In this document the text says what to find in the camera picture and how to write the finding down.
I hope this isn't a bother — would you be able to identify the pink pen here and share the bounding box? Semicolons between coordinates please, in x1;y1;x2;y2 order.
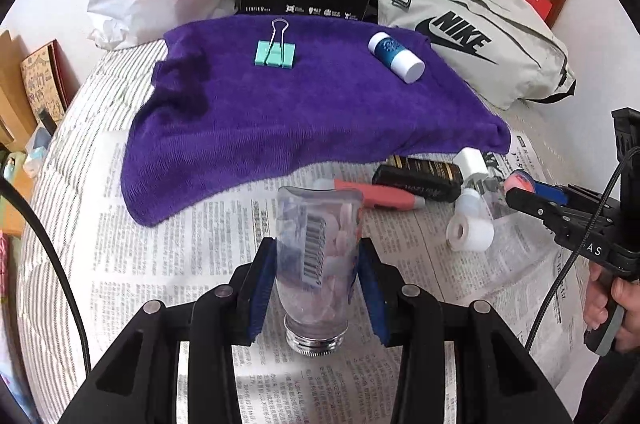
312;178;426;211

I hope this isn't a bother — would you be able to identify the newspaper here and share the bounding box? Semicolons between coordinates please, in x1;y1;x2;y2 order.
90;129;591;424

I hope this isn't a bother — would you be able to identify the clear candy bottle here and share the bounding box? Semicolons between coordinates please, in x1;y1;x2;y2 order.
275;185;365;357

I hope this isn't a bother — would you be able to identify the white tape roll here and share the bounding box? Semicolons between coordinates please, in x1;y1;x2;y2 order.
446;188;496;253

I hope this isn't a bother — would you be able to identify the blue and white cylinder bottle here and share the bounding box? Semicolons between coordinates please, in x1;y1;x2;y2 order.
368;31;426;84

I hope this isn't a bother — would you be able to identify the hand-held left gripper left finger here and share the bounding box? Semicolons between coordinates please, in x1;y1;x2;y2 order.
57;237;278;424

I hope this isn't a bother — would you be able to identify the black cable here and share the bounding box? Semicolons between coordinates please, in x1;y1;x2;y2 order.
0;178;93;385
524;151;633;352

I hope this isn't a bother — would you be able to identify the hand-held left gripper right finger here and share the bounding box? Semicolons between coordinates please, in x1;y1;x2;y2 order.
356;237;573;424

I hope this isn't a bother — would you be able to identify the purple towel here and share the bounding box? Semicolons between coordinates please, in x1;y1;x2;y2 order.
120;14;512;227

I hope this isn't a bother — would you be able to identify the person's right hand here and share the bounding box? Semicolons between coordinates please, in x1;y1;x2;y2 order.
582;263;640;336

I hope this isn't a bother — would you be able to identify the white charger plug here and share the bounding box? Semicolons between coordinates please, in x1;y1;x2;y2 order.
452;147;501;192

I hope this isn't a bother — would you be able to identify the brown printed paper bag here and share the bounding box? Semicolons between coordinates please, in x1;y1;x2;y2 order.
20;43;68;125

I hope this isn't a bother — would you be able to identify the green binder clip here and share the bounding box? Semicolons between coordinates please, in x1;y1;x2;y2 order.
252;18;298;69

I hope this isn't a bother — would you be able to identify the light blue box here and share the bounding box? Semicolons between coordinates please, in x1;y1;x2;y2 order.
24;124;55;179

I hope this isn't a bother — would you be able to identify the black and gold cosmetic tube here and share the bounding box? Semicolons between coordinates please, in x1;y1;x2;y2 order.
371;154;463;203

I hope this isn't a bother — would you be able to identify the small red jar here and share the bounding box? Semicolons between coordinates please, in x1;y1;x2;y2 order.
502;171;538;195

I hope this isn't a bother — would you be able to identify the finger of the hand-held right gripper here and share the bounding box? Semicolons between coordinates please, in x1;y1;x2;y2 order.
505;190;568;227
535;181;593;207

